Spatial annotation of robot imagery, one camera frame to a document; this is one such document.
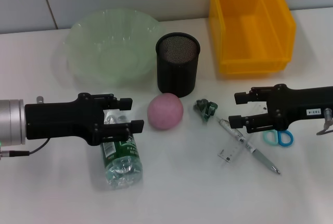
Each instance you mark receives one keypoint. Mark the green glass fruit bowl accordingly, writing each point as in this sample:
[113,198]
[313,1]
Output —
[112,49]

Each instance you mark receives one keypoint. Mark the black mesh pen holder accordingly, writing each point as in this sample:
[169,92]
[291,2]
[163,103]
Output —
[177,75]

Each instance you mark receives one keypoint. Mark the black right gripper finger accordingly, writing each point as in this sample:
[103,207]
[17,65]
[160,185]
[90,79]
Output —
[244,97]
[238,122]

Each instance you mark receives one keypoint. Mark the grey clear ballpoint pen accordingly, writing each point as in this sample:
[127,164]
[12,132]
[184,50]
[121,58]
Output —
[260,156]

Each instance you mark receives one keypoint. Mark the transparent plastic ruler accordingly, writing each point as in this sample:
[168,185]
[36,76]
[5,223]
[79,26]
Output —
[231,151]

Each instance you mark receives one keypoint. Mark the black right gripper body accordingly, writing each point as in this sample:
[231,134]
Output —
[299,106]

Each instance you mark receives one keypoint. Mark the green label water bottle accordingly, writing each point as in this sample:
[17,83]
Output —
[122,164]

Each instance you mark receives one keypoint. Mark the yellow plastic bin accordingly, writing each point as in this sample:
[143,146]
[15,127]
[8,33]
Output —
[249,31]

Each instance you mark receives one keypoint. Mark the blue teal scissors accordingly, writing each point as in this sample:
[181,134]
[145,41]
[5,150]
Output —
[284,139]

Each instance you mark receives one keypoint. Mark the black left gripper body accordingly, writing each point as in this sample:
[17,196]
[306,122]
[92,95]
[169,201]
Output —
[57,119]

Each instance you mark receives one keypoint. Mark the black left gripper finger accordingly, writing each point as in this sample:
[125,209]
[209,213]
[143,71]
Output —
[135,126]
[119,104]

